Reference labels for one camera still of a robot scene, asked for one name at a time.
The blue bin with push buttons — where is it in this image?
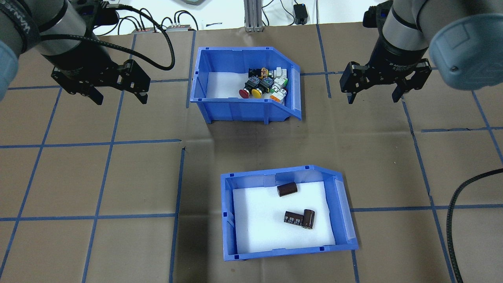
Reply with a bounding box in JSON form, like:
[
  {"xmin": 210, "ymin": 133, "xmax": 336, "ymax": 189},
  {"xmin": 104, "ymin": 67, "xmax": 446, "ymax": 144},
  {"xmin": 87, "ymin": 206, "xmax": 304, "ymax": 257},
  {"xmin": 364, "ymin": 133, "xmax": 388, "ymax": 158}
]
[{"xmin": 190, "ymin": 46, "xmax": 302, "ymax": 124}]

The black power adapter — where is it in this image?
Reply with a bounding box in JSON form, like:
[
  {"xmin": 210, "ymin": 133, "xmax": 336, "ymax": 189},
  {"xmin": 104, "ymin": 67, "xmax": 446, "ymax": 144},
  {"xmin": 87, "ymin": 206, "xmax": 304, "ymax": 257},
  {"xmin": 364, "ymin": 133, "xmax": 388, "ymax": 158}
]
[{"xmin": 294, "ymin": 4, "xmax": 310, "ymax": 26}]

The yellow push button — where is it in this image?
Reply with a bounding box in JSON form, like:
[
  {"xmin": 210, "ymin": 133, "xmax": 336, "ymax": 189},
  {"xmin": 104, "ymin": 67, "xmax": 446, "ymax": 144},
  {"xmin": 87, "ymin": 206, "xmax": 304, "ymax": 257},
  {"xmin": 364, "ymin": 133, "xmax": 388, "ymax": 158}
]
[{"xmin": 251, "ymin": 77, "xmax": 275, "ymax": 99}]

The red mushroom push button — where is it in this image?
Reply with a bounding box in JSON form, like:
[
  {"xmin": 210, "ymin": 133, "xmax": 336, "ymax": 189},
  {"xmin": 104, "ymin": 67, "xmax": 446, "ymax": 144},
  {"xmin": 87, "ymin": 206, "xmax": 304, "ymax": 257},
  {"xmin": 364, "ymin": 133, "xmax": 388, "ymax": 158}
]
[{"xmin": 239, "ymin": 77, "xmax": 259, "ymax": 99}]

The brown cylindrical capacitor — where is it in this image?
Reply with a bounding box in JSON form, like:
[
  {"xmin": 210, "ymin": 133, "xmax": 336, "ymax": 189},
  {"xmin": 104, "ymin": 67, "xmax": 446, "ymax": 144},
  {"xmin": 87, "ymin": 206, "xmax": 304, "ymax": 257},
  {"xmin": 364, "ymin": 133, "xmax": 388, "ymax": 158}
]
[
  {"xmin": 277, "ymin": 182, "xmax": 298, "ymax": 197},
  {"xmin": 283, "ymin": 210, "xmax": 304, "ymax": 227},
  {"xmin": 301, "ymin": 209, "xmax": 316, "ymax": 230}
]

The white foam liner under capacitors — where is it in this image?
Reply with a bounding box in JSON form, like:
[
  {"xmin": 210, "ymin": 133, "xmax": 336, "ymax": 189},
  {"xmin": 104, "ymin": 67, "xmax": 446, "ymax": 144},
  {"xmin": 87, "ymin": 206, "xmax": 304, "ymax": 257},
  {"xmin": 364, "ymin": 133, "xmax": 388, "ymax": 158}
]
[{"xmin": 233, "ymin": 181, "xmax": 336, "ymax": 254}]

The blue bin with capacitors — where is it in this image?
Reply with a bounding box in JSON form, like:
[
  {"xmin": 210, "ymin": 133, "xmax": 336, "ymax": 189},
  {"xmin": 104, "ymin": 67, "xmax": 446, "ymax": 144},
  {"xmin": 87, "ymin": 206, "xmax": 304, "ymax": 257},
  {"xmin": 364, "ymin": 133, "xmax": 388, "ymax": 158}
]
[{"xmin": 220, "ymin": 164, "xmax": 359, "ymax": 261}]

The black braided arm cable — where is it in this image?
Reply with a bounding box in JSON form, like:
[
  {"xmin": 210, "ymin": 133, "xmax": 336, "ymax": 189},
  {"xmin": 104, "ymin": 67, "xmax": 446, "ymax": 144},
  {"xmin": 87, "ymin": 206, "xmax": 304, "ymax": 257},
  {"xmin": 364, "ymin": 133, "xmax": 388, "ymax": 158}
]
[
  {"xmin": 446, "ymin": 168, "xmax": 503, "ymax": 283},
  {"xmin": 39, "ymin": 4, "xmax": 176, "ymax": 72}
]

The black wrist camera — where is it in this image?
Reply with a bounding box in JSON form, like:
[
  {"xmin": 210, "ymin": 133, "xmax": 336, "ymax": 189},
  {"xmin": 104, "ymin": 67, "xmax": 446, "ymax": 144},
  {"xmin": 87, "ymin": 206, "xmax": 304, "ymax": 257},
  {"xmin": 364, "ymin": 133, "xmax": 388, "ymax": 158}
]
[
  {"xmin": 362, "ymin": 0, "xmax": 394, "ymax": 29},
  {"xmin": 81, "ymin": 0, "xmax": 120, "ymax": 26}
]

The thin black hub cable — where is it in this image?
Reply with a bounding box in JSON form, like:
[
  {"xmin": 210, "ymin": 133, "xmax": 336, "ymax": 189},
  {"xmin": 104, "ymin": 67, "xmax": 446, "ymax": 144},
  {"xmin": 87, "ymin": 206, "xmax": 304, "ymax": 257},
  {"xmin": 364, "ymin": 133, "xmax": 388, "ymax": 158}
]
[
  {"xmin": 118, "ymin": 7, "xmax": 166, "ymax": 32},
  {"xmin": 172, "ymin": 10, "xmax": 200, "ymax": 31}
]

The black velcro cable strap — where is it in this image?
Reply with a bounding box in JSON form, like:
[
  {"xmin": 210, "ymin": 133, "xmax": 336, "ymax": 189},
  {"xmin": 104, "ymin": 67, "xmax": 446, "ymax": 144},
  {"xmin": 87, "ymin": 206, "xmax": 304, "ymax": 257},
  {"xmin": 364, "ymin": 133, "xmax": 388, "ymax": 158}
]
[{"xmin": 0, "ymin": 0, "xmax": 41, "ymax": 52}]

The aluminium profile post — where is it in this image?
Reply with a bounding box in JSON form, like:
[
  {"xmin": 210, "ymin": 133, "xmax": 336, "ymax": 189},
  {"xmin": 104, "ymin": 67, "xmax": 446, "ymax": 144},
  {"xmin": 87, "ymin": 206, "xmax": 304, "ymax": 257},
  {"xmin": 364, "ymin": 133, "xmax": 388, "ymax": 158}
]
[{"xmin": 244, "ymin": 0, "xmax": 263, "ymax": 33}]

